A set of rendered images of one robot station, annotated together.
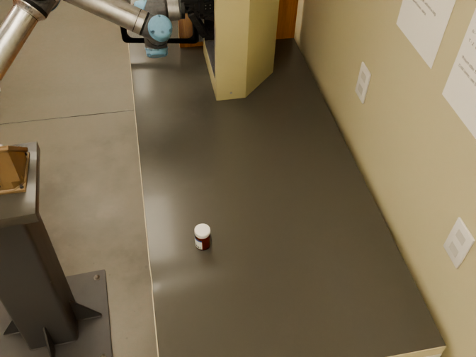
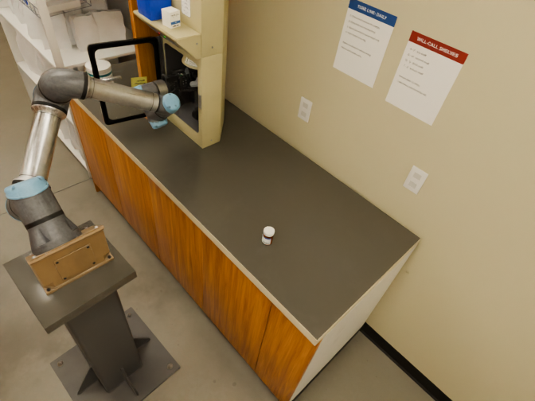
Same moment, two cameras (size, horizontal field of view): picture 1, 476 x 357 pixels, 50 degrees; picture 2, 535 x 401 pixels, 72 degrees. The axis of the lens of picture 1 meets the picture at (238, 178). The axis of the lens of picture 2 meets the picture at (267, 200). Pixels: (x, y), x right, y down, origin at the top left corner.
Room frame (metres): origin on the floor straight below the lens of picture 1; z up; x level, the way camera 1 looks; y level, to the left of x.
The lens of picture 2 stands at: (0.13, 0.68, 2.11)
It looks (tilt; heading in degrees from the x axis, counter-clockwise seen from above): 45 degrees down; 322
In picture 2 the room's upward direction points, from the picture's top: 10 degrees clockwise
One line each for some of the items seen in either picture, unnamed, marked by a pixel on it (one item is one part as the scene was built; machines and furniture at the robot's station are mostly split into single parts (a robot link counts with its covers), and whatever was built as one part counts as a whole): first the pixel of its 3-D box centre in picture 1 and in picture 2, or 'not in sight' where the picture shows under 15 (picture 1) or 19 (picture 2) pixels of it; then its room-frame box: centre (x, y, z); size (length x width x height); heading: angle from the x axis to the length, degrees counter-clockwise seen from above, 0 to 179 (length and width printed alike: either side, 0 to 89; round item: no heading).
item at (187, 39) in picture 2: not in sight; (166, 34); (1.64, 0.18, 1.46); 0.32 x 0.12 x 0.10; 13
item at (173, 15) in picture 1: (173, 8); (159, 87); (1.62, 0.24, 1.24); 0.08 x 0.05 x 0.08; 13
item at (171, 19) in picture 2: not in sight; (170, 17); (1.60, 0.17, 1.54); 0.05 x 0.05 x 0.06; 20
